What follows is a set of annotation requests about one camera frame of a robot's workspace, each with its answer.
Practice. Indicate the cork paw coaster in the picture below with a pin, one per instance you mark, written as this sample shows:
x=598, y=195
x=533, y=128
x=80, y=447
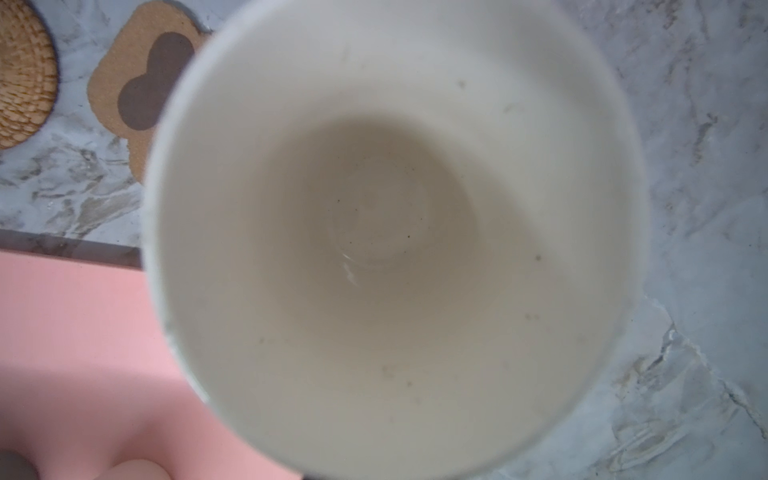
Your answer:
x=131, y=84

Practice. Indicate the pink handled cream mug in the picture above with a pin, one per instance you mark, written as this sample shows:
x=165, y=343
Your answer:
x=136, y=469

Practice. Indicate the woven rattan coaster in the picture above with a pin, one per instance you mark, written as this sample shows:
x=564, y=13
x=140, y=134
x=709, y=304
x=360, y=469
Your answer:
x=29, y=72

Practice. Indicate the green handled cream mug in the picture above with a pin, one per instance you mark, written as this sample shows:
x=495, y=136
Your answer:
x=395, y=239

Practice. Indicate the teal handled cream mug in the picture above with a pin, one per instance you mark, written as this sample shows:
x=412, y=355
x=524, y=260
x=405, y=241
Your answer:
x=14, y=466

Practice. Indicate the pink silicone tray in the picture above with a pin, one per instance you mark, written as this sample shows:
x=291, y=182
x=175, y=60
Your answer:
x=87, y=381

